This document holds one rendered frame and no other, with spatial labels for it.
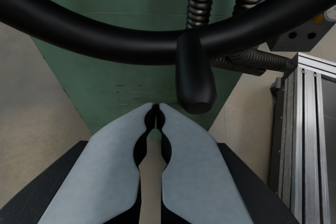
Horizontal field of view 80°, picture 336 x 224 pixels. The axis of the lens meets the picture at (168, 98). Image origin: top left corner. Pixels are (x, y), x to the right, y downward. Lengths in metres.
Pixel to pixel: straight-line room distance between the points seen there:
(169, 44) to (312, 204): 0.62
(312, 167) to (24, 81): 1.18
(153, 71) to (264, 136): 0.66
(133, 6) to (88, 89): 0.26
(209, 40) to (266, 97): 0.95
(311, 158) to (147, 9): 0.62
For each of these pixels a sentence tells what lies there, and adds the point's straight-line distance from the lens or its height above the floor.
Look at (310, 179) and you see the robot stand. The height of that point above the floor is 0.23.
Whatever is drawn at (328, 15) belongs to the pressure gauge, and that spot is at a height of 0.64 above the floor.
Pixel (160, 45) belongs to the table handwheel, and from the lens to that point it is 0.16.
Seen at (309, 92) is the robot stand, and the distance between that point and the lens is 0.90.
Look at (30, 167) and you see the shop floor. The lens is 0.94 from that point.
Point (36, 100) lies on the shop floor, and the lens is 1.07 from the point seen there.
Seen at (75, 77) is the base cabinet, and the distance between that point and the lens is 0.51.
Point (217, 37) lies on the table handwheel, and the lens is 0.16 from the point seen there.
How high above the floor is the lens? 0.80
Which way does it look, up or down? 57 degrees down
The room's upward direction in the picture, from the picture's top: 8 degrees clockwise
